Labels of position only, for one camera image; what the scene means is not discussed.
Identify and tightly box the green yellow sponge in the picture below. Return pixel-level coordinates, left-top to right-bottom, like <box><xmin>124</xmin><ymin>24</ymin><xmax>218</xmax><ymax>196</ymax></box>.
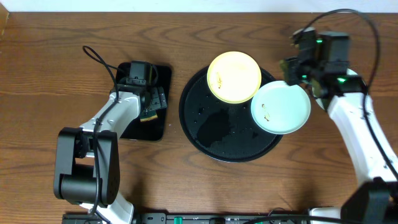
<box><xmin>139</xmin><ymin>110</ymin><xmax>158</xmax><ymax>122</ymax></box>

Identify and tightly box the light blue plate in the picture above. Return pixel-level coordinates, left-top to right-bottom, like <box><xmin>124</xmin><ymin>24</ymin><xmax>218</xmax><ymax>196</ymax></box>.
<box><xmin>251</xmin><ymin>81</ymin><xmax>311</xmax><ymax>134</ymax></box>

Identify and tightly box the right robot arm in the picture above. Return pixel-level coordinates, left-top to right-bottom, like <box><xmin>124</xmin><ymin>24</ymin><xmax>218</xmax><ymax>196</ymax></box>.
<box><xmin>280</xmin><ymin>27</ymin><xmax>397</xmax><ymax>223</ymax></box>

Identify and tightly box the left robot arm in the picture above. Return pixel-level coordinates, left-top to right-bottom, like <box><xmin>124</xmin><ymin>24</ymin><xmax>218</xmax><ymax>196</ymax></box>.
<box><xmin>53</xmin><ymin>85</ymin><xmax>168</xmax><ymax>223</ymax></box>

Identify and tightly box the black rectangular tray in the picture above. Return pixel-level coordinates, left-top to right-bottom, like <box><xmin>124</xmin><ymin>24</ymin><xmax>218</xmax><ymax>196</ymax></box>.
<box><xmin>116</xmin><ymin>62</ymin><xmax>172</xmax><ymax>141</ymax></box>

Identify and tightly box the black round tray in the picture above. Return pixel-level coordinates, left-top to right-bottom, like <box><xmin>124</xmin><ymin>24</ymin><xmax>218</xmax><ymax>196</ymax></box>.
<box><xmin>178</xmin><ymin>67</ymin><xmax>282</xmax><ymax>162</ymax></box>

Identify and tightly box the yellow plate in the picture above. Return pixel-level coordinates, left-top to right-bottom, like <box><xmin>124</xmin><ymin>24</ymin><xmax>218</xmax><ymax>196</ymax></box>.
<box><xmin>206</xmin><ymin>51</ymin><xmax>262</xmax><ymax>104</ymax></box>

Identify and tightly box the right black cable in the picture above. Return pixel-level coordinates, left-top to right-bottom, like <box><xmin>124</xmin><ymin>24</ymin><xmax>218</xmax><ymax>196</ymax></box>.
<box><xmin>298</xmin><ymin>8</ymin><xmax>398</xmax><ymax>181</ymax></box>

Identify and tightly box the black cable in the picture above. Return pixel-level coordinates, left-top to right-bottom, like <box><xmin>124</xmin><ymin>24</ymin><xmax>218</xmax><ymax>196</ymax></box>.
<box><xmin>82</xmin><ymin>45</ymin><xmax>125</xmax><ymax>224</ymax></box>
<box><xmin>298</xmin><ymin>8</ymin><xmax>398</xmax><ymax>181</ymax></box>

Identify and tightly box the left black cable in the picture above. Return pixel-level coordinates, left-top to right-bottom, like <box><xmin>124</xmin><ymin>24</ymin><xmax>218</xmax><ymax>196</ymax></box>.
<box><xmin>82</xmin><ymin>45</ymin><xmax>125</xmax><ymax>224</ymax></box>

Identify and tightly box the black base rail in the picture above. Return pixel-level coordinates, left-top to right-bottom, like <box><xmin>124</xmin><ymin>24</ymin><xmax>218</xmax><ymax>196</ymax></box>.
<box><xmin>61</xmin><ymin>207</ymin><xmax>340</xmax><ymax>224</ymax></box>

